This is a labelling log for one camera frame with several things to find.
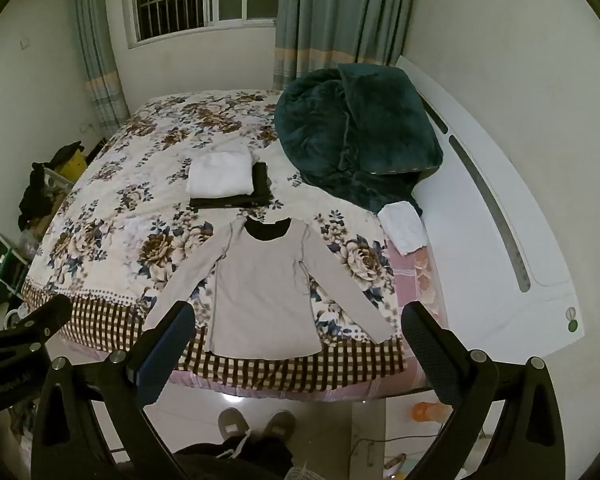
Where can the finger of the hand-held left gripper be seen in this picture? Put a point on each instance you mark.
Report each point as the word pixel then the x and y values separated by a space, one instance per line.
pixel 50 315

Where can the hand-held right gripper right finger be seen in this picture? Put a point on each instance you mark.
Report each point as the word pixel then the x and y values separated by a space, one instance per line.
pixel 430 355

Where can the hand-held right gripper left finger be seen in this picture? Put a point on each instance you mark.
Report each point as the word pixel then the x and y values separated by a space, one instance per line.
pixel 166 355

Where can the beige long-sleeve shirt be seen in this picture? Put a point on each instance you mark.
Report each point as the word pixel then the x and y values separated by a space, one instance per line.
pixel 260 290

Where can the orange bottle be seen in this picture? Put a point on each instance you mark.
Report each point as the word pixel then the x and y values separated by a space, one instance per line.
pixel 431 412

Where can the green rack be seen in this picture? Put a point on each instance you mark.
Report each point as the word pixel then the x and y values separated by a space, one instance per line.
pixel 0 260

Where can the grey slipper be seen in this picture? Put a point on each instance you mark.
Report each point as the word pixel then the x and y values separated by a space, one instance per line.
pixel 231 422
pixel 279 424

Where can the white headboard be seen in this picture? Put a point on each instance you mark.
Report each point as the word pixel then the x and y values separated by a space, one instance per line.
pixel 480 260

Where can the clear storage box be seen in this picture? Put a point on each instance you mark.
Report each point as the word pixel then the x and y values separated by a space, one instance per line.
pixel 55 200

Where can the black cloth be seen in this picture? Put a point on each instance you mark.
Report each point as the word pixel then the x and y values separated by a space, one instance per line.
pixel 32 195

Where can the small white folded towel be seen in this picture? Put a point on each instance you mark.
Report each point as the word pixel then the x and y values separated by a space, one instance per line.
pixel 404 227

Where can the person's black pants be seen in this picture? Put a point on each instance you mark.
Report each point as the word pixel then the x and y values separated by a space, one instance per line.
pixel 240 462

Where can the floral quilt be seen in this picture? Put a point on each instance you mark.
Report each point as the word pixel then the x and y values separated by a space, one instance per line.
pixel 130 200

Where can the yellow box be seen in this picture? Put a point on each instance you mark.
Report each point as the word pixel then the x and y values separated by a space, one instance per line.
pixel 75 166

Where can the white folded cloth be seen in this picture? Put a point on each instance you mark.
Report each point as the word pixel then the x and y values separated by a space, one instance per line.
pixel 220 175

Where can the dark folded garment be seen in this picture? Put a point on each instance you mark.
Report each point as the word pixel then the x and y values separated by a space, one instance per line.
pixel 262 186

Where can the dark green plush blanket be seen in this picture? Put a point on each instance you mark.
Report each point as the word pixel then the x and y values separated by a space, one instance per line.
pixel 350 125

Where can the grey-green curtain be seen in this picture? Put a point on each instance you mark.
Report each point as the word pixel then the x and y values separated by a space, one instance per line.
pixel 100 60
pixel 340 15

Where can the wall socket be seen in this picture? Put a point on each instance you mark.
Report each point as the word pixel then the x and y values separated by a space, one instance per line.
pixel 25 42
pixel 85 127

